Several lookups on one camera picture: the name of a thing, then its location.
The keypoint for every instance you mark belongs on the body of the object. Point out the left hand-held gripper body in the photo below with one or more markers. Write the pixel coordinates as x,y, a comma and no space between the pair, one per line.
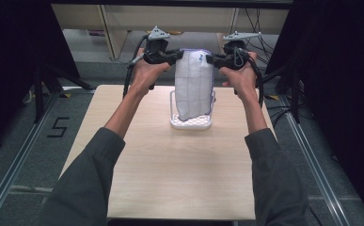
156,50

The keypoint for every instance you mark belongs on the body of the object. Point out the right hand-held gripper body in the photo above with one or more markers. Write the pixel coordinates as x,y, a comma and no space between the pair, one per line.
233,58

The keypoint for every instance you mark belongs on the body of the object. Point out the white and purple cloth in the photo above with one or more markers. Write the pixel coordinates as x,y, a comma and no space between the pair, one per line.
192,84

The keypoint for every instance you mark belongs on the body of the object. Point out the white plastic rack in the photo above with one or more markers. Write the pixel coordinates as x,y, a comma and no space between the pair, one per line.
190,125

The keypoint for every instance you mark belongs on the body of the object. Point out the person's right hand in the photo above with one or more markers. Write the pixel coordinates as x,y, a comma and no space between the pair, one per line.
242,81

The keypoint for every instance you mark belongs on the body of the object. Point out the person's left hand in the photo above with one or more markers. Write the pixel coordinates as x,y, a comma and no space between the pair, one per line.
146,77

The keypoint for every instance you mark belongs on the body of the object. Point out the beige cabinet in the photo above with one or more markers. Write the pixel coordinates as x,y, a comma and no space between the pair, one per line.
170,19

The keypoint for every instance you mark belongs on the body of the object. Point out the black metal stand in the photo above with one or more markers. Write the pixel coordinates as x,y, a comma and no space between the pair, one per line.
44,84
291,88

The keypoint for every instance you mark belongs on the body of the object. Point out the dark curtain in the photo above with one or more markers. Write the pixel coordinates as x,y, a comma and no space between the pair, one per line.
342,78
13,62

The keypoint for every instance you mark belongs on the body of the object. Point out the metal floor rail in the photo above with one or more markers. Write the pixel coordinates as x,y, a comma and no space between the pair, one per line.
16,163
317,163

